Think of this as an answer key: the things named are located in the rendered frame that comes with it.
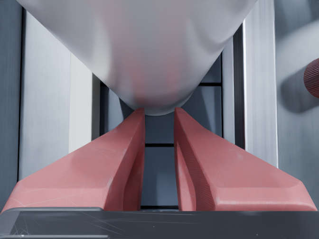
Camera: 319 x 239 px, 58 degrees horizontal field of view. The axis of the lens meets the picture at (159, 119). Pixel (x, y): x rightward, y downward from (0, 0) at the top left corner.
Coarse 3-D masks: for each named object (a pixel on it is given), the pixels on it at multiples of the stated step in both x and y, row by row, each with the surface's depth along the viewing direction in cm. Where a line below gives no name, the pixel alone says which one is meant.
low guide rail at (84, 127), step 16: (80, 64) 15; (80, 80) 15; (96, 80) 16; (80, 96) 15; (96, 96) 16; (80, 112) 15; (96, 112) 16; (80, 128) 15; (96, 128) 16; (80, 144) 15
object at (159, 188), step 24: (216, 72) 18; (192, 96) 18; (216, 96) 18; (120, 120) 18; (168, 120) 18; (216, 120) 18; (168, 144) 19; (144, 168) 18; (168, 168) 18; (144, 192) 18; (168, 192) 18
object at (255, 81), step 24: (264, 0) 10; (264, 24) 10; (240, 48) 10; (264, 48) 10; (240, 72) 10; (264, 72) 10; (240, 96) 10; (264, 96) 10; (240, 120) 10; (264, 120) 10; (240, 144) 10; (264, 144) 10
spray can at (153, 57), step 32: (32, 0) 3; (64, 0) 3; (96, 0) 3; (128, 0) 3; (160, 0) 3; (192, 0) 3; (224, 0) 3; (256, 0) 5; (64, 32) 4; (96, 32) 4; (128, 32) 4; (160, 32) 4; (192, 32) 4; (224, 32) 5; (96, 64) 6; (128, 64) 5; (160, 64) 5; (192, 64) 6; (128, 96) 10; (160, 96) 10
